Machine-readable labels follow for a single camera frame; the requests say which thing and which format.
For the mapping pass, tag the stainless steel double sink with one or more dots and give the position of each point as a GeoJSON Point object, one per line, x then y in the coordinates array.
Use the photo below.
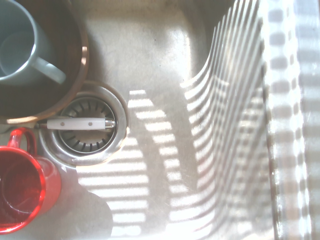
{"type": "Point", "coordinates": [155, 50]}

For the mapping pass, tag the metal sink drain strainer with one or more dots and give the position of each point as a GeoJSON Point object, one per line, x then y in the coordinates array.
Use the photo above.
{"type": "Point", "coordinates": [117, 105]}

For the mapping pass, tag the red mug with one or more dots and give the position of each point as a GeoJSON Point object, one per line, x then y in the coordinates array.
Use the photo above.
{"type": "Point", "coordinates": [22, 190]}

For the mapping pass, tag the grey ceramic mug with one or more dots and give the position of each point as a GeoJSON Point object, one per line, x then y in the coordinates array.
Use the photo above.
{"type": "Point", "coordinates": [17, 40]}

